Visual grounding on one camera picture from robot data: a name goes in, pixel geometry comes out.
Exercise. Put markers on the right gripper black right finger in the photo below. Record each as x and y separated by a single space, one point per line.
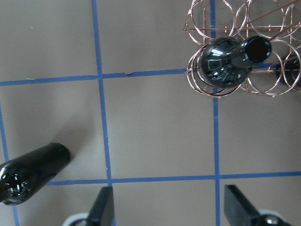
238 210

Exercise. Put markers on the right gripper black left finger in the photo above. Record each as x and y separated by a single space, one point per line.
102 211

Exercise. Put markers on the copper wire wine basket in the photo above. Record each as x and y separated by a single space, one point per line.
279 21

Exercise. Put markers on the dark wine bottle in basket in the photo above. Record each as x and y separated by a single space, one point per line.
227 62
291 69

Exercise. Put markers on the dark glass wine bottle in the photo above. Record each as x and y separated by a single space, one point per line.
24 176

